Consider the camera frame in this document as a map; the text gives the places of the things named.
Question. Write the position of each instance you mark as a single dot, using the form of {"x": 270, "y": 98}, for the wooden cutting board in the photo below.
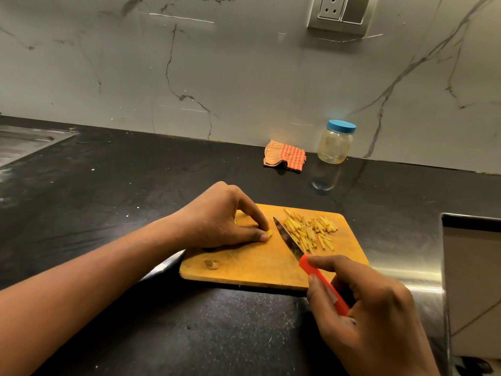
{"x": 270, "y": 254}

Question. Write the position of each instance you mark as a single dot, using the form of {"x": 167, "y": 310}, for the person's right hand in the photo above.
{"x": 375, "y": 321}

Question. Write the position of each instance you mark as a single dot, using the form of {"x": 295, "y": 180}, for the person's right forearm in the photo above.
{"x": 430, "y": 368}

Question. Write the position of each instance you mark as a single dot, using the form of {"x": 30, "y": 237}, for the orange checkered cloth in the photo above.
{"x": 285, "y": 155}

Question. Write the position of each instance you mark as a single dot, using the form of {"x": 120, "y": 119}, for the steel appliance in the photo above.
{"x": 471, "y": 285}

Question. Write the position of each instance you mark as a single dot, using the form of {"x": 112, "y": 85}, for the person's left thumb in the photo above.
{"x": 244, "y": 235}

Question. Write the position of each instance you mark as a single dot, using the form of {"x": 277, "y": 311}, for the person's left forearm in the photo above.
{"x": 78, "y": 285}

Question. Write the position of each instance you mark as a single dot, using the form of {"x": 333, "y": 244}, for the person's right thumb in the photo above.
{"x": 323, "y": 305}

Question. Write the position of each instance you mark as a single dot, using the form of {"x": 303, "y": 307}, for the clear jar with blue lid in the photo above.
{"x": 336, "y": 142}

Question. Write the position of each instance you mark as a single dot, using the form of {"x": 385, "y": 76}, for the stainless steel sink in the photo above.
{"x": 23, "y": 142}

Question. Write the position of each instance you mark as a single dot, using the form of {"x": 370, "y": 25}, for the person's left hand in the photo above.
{"x": 213, "y": 219}

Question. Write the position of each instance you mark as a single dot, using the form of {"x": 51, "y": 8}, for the pile of yellow vegetable sticks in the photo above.
{"x": 311, "y": 231}

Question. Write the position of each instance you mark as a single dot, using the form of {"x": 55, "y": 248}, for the wall socket and switch plate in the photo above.
{"x": 342, "y": 13}

